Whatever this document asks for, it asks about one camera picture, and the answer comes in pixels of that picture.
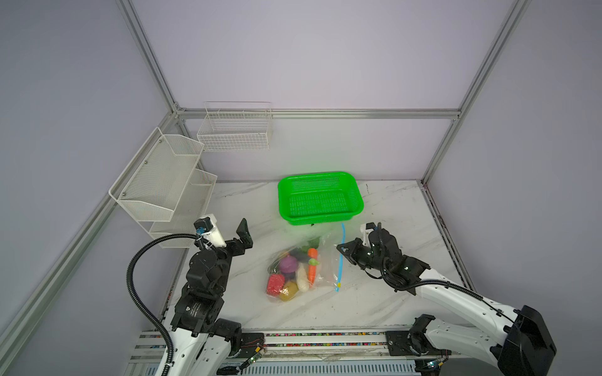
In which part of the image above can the dark toy eggplant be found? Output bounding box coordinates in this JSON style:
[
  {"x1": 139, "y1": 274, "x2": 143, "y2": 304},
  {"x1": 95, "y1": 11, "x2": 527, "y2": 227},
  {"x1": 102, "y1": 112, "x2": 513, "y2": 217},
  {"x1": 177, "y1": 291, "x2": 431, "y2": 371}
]
[{"x1": 288, "y1": 248, "x2": 312, "y2": 264}]

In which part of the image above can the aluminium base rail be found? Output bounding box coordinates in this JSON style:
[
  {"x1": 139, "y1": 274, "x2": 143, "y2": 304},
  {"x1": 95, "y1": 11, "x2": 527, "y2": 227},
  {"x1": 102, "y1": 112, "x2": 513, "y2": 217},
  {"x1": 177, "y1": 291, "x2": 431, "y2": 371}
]
[{"x1": 126, "y1": 326, "x2": 523, "y2": 376}]

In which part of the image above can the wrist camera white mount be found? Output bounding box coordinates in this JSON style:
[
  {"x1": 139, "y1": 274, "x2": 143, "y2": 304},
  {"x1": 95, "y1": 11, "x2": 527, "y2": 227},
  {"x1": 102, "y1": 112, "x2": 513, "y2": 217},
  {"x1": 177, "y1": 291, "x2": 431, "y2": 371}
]
[
  {"x1": 361, "y1": 222, "x2": 377, "y2": 238},
  {"x1": 194, "y1": 214, "x2": 226, "y2": 248}
]

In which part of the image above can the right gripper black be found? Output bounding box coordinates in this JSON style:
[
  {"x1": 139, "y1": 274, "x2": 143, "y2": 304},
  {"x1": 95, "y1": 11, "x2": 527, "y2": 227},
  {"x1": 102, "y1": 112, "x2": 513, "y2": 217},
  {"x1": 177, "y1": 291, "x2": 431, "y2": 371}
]
[{"x1": 333, "y1": 237, "x2": 387, "y2": 272}]

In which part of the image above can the clear zip top bag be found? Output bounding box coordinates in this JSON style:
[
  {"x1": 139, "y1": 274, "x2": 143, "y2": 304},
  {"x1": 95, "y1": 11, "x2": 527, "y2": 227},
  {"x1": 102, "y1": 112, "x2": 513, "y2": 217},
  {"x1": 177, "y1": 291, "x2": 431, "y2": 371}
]
[{"x1": 265, "y1": 223, "x2": 348, "y2": 302}]

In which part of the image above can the green plastic basket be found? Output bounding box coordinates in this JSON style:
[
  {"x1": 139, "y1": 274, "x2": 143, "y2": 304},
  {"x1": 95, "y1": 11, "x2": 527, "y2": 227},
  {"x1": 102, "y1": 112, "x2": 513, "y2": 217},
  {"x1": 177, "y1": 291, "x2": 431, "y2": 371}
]
[{"x1": 277, "y1": 172, "x2": 365, "y2": 226}]

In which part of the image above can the white mesh two-tier shelf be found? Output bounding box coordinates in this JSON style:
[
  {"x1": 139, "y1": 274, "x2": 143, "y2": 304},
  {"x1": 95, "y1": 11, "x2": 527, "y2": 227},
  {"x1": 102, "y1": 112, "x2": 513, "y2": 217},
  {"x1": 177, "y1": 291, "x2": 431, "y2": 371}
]
[{"x1": 108, "y1": 128, "x2": 217, "y2": 239}]

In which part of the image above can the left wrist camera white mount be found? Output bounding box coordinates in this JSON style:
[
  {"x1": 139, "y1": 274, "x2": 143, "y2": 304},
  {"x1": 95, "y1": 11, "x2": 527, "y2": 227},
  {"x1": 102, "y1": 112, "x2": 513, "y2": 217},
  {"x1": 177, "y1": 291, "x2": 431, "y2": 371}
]
[{"x1": 194, "y1": 214, "x2": 226, "y2": 248}]

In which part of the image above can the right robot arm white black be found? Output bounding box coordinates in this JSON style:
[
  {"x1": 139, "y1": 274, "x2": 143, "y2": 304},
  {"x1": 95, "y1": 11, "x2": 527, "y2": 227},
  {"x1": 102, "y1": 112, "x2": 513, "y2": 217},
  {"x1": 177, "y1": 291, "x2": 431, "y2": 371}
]
[{"x1": 336, "y1": 222, "x2": 557, "y2": 375}]

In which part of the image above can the white toy radish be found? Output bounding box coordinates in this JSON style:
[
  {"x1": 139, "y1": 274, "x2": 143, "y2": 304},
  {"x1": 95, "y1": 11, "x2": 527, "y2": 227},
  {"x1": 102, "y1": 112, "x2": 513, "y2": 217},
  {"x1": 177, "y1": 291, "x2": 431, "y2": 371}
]
[{"x1": 296, "y1": 263, "x2": 310, "y2": 293}]

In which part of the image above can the orange toy carrot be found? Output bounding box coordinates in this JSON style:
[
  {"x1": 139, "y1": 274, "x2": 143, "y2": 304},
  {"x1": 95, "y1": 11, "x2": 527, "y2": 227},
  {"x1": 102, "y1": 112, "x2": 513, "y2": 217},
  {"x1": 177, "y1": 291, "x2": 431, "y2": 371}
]
[{"x1": 307, "y1": 248, "x2": 319, "y2": 287}]

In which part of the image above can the purple toy turnip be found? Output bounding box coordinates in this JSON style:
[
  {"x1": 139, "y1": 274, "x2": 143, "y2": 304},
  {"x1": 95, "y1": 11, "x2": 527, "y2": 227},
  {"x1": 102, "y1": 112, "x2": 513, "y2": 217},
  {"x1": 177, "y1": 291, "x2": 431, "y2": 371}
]
[{"x1": 278, "y1": 255, "x2": 299, "y2": 274}]

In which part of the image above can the white wire wall basket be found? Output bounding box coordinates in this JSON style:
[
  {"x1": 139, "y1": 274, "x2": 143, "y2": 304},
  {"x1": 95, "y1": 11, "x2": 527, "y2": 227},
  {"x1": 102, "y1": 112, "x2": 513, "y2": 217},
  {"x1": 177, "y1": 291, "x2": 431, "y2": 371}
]
[{"x1": 197, "y1": 101, "x2": 273, "y2": 152}]

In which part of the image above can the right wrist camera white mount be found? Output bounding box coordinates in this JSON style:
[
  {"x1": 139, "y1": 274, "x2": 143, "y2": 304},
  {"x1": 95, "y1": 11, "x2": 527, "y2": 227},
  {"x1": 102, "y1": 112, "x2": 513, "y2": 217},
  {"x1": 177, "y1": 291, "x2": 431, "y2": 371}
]
[{"x1": 361, "y1": 222, "x2": 377, "y2": 238}]

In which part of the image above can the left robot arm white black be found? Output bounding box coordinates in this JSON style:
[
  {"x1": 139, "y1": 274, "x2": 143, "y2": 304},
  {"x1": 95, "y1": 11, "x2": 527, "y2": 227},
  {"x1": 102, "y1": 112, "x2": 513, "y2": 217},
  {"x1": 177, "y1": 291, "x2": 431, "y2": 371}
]
[{"x1": 161, "y1": 216, "x2": 253, "y2": 375}]

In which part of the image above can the yellow toy potato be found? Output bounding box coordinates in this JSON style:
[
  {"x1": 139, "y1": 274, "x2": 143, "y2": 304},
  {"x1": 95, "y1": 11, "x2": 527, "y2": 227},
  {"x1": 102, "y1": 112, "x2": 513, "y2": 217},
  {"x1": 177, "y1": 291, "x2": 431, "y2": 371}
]
[{"x1": 278, "y1": 280, "x2": 299, "y2": 302}]

